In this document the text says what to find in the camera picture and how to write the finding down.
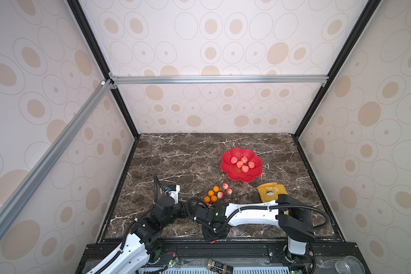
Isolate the diagonal aluminium frame bar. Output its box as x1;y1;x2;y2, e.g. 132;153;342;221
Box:
0;79;113;241

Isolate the clear plastic cup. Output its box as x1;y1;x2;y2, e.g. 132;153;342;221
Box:
335;256;365;274

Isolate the dark glass bottle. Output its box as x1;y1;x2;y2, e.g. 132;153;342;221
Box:
207;259;234;274

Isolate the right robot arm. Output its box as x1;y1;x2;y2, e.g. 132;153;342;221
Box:
185;194;331;256

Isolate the red flower-shaped fruit bowl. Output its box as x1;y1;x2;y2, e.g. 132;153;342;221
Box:
220;148;263;183

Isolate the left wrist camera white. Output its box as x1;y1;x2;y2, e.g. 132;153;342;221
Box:
166;184;180;204

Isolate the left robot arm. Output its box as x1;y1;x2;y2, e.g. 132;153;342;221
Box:
88;174;187;274

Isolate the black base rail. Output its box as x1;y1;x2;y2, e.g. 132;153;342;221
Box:
76;239;371;274

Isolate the yellow snack bag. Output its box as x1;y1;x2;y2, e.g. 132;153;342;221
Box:
257;182;288;203

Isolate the horizontal aluminium frame bar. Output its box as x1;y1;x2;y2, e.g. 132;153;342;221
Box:
111;74;329;86

